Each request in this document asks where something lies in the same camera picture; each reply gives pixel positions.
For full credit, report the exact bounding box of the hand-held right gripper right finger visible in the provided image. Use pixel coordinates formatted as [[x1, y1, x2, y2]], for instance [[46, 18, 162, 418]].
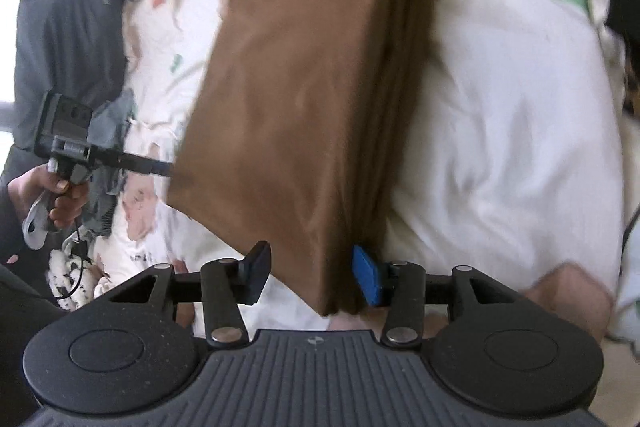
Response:
[[350, 244, 516, 349]]

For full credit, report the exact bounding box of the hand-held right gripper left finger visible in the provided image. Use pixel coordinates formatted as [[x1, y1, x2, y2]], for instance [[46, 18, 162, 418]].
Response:
[[107, 239, 273, 349]]

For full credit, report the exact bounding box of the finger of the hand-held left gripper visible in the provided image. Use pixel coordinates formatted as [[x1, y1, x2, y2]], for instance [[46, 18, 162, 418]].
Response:
[[119, 152, 174, 178]]

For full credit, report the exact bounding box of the brown t-shirt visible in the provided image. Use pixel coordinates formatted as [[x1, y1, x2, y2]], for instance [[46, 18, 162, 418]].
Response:
[[165, 0, 443, 318]]

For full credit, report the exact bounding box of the person's left forearm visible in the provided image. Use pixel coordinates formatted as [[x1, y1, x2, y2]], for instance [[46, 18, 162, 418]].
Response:
[[0, 184, 31, 268]]

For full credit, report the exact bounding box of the person's left hand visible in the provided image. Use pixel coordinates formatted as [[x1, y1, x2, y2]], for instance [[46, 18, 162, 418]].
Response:
[[9, 162, 91, 230]]

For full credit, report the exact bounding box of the grey garment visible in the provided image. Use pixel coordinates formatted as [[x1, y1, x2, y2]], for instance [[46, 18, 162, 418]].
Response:
[[82, 87, 138, 238]]

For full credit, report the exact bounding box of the dark grey pillow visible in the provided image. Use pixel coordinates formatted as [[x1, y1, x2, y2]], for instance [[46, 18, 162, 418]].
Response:
[[12, 0, 128, 152]]

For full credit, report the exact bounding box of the spotted white cloth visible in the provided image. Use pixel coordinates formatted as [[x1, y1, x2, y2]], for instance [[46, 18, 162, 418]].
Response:
[[47, 249, 96, 310]]

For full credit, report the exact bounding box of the white printed blanket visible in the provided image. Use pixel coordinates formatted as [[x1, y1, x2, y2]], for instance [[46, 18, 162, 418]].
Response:
[[92, 0, 640, 348]]

